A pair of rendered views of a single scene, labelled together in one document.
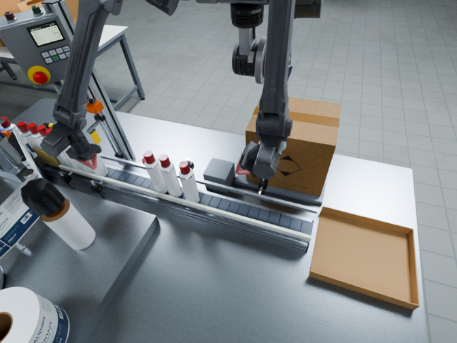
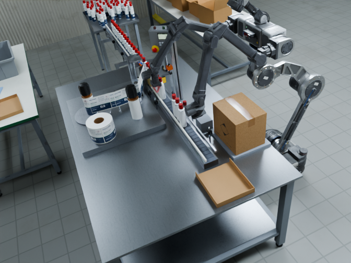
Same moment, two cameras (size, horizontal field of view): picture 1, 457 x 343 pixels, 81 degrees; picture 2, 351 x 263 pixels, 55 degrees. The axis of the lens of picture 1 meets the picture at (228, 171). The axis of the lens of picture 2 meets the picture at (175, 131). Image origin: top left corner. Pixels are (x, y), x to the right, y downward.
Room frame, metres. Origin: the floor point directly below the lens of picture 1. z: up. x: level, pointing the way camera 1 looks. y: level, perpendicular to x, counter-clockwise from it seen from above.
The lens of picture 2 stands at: (-0.77, -1.29, 2.47)
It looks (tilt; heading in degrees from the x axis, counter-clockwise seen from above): 39 degrees down; 48
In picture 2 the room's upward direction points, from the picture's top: 9 degrees counter-clockwise
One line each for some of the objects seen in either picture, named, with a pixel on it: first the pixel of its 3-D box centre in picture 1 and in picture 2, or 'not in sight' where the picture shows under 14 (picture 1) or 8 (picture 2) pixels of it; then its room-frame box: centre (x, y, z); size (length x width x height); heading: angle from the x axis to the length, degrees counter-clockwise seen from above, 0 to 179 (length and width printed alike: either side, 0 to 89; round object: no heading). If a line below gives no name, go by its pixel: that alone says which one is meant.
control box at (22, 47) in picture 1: (43, 47); (162, 39); (0.91, 0.55, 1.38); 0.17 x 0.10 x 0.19; 120
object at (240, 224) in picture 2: not in sight; (158, 158); (0.56, 0.45, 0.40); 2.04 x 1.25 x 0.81; 65
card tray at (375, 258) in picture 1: (362, 252); (223, 181); (0.37, -0.42, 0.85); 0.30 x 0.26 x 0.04; 65
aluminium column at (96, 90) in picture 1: (99, 99); (175, 64); (0.94, 0.47, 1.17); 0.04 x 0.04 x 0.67; 65
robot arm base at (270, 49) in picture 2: not in sight; (268, 50); (1.01, -0.32, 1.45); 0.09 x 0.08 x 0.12; 66
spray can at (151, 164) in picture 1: (155, 173); (175, 105); (0.69, 0.27, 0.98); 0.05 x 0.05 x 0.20
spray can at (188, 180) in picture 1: (188, 183); (182, 115); (0.62, 0.14, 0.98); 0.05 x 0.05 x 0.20
